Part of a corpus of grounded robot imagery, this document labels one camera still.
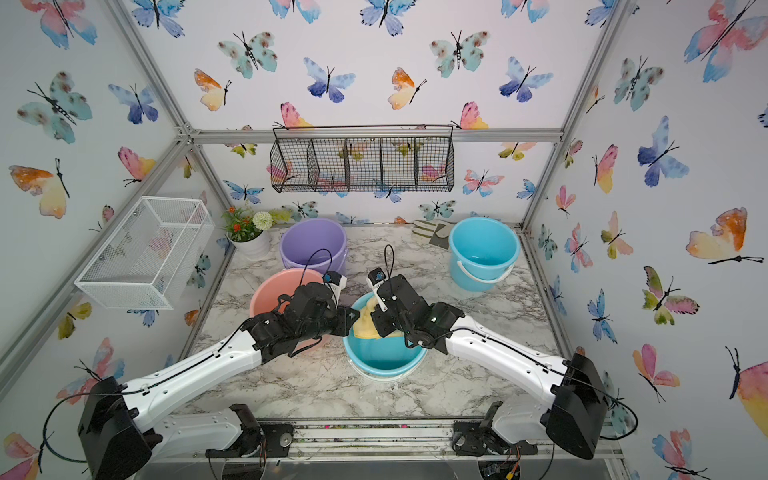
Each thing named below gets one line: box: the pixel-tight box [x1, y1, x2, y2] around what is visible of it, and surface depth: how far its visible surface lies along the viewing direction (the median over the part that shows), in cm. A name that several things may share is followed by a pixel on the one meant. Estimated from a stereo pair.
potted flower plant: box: [221, 202, 274, 260], surface depth 103 cm
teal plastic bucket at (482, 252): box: [449, 216, 521, 293], surface depth 95 cm
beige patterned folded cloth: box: [412, 220, 457, 250], surface depth 121 cm
